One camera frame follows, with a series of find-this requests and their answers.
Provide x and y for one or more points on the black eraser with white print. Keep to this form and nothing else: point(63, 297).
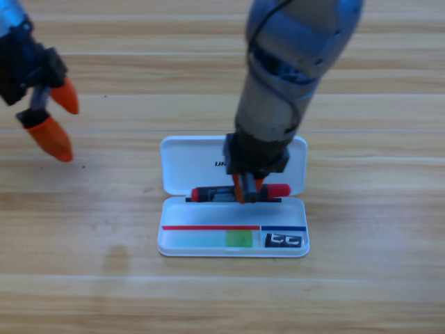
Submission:
point(282, 240)

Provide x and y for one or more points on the green glue stick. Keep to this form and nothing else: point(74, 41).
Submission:
point(238, 239)

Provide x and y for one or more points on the white Unitree pencil case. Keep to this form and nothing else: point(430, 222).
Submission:
point(194, 160)

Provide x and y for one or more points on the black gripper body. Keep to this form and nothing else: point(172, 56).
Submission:
point(257, 156)
point(17, 66)

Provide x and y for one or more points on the black marker with red cap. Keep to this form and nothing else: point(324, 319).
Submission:
point(278, 190)

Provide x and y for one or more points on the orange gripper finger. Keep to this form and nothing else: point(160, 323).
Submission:
point(238, 188)
point(66, 95)
point(259, 184)
point(52, 137)

